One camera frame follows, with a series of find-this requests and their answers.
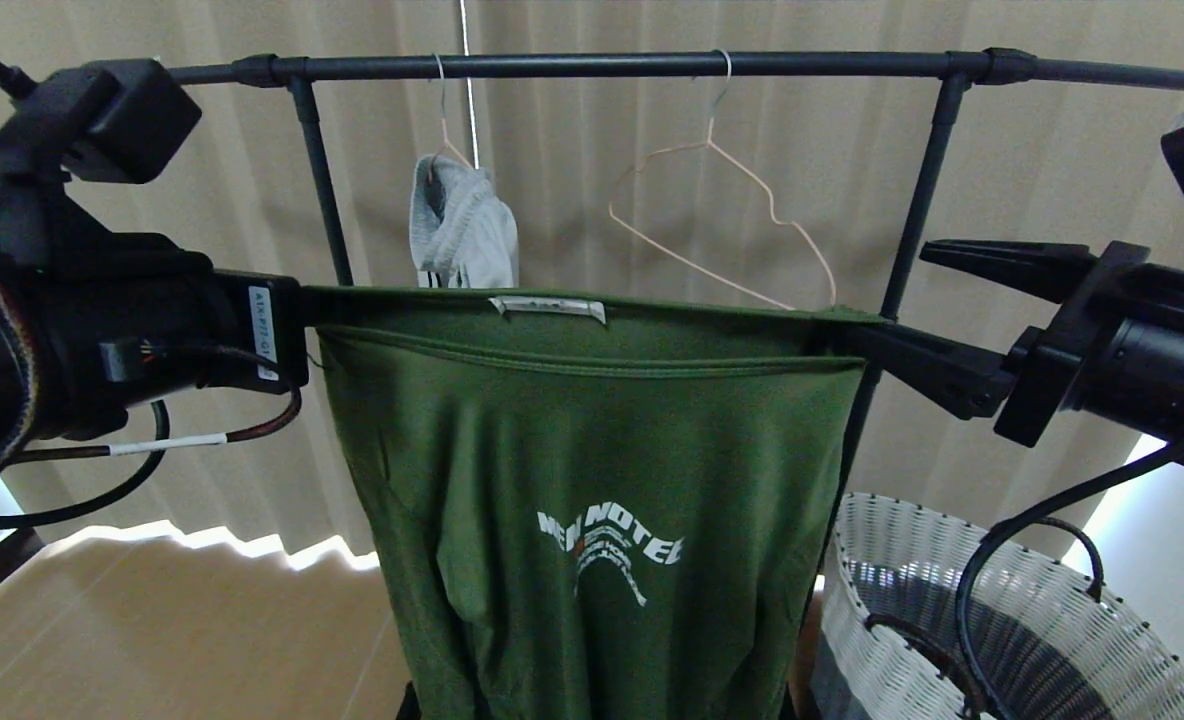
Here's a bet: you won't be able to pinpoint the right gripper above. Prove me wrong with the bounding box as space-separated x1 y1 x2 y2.
832 238 1184 472

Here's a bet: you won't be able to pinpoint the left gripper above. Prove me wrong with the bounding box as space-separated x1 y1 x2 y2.
31 234 311 443

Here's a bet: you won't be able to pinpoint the pale grey shorts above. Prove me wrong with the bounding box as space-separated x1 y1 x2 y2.
408 152 522 292

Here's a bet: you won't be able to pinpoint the green printed shirt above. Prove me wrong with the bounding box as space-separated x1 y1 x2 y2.
301 283 886 720

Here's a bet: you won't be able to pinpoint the white laundry basket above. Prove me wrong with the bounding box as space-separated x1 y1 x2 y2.
811 490 1184 720

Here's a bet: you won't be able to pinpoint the black clothes rack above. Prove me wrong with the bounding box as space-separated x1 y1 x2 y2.
166 45 1184 720

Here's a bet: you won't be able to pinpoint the beige curtain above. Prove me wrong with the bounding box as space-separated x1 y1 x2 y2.
0 0 1184 573

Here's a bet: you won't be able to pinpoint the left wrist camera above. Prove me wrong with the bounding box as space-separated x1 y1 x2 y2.
0 57 204 262

